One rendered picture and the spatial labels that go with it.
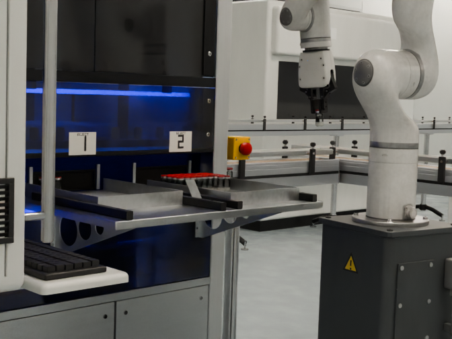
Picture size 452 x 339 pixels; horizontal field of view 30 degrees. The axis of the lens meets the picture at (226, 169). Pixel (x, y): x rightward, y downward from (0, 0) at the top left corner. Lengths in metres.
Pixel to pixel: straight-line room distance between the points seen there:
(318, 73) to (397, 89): 0.34
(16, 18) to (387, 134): 0.96
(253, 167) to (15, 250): 1.43
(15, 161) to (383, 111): 0.93
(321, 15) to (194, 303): 0.94
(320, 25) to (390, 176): 0.49
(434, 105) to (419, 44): 9.32
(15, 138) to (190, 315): 1.21
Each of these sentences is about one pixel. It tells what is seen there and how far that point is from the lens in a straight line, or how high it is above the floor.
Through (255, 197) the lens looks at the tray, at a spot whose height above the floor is 0.90.
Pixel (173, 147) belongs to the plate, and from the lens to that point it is 2.45.
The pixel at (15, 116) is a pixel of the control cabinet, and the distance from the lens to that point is 1.52.
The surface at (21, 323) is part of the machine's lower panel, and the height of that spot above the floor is 0.56.
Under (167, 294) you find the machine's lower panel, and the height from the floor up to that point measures 0.57.
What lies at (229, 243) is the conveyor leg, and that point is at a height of 0.66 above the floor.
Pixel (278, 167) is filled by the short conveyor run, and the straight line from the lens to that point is 2.93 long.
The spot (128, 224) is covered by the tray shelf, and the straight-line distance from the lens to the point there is 1.87.
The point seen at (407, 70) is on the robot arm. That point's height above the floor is 1.23.
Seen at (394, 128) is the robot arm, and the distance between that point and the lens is 2.07.
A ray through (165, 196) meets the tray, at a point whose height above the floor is 0.90.
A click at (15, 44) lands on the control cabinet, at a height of 1.24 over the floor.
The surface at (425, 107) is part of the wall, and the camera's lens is 11.50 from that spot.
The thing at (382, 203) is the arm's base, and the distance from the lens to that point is 2.09.
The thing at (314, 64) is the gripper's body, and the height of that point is 1.25.
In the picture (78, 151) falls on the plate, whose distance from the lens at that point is 2.25.
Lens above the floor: 1.16
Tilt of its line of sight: 5 degrees down
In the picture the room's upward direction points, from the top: 2 degrees clockwise
